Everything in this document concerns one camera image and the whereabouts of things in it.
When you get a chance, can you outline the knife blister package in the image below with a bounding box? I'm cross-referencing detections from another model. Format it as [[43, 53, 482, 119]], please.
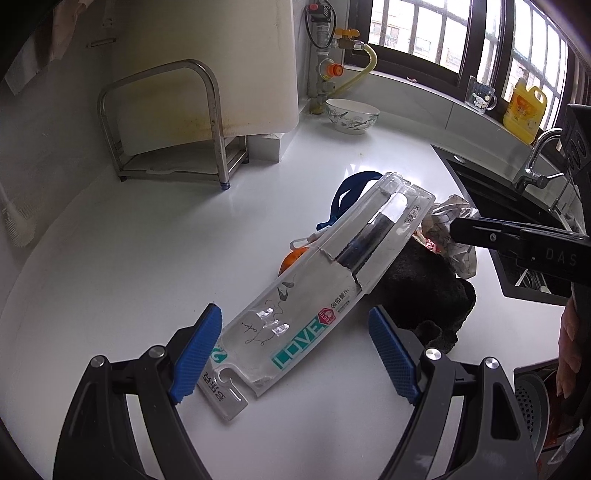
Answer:
[[198, 171, 435, 421]]

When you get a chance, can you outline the dark grey cloth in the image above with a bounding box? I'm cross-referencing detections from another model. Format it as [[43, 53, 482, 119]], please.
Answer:
[[370, 238, 476, 354]]

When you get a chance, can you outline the orange mandarin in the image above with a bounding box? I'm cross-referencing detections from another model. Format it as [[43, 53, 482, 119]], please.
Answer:
[[279, 247, 308, 275]]

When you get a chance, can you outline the blue lanyard strap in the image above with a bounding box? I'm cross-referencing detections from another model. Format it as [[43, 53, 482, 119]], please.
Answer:
[[289, 170, 385, 248]]

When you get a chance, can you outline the black kitchen sink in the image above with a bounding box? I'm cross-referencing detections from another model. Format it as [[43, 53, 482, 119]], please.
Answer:
[[434, 147, 588, 306]]

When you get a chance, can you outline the grey perforated trash basket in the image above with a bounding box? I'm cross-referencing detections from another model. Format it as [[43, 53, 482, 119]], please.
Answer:
[[514, 359, 578, 471]]

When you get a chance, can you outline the person's right hand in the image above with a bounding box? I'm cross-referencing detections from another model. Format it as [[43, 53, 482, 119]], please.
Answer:
[[556, 291, 590, 399]]

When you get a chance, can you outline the chrome faucet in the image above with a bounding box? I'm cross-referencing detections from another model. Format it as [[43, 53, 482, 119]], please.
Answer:
[[513, 128, 567, 195]]

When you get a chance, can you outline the yellow oil jug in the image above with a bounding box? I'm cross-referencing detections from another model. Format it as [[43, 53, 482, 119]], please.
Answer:
[[503, 78, 547, 145]]

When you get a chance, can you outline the steel cutting board rack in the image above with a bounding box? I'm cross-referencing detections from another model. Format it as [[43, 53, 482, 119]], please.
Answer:
[[97, 59, 249, 190]]

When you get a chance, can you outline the clear glass mug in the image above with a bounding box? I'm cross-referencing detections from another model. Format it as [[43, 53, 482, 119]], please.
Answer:
[[465, 76, 498, 115]]

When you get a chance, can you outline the white bottle brush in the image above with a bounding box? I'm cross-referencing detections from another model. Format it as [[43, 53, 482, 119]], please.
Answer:
[[0, 184, 36, 248]]

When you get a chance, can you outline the white patterned ceramic bowl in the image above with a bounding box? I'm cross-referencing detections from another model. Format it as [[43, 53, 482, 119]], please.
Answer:
[[325, 98, 381, 135]]

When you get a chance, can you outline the white cutting board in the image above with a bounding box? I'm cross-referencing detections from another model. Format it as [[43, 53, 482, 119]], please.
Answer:
[[112, 1, 298, 135]]

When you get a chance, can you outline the pink hanging towel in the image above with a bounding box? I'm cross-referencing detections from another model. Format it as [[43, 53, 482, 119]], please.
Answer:
[[4, 0, 94, 96]]

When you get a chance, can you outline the window frame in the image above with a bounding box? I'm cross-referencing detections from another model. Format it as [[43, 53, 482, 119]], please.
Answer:
[[348, 1, 590, 129]]

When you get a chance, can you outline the gas valve with hose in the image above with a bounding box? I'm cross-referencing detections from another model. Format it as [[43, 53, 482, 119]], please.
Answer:
[[303, 1, 378, 115]]

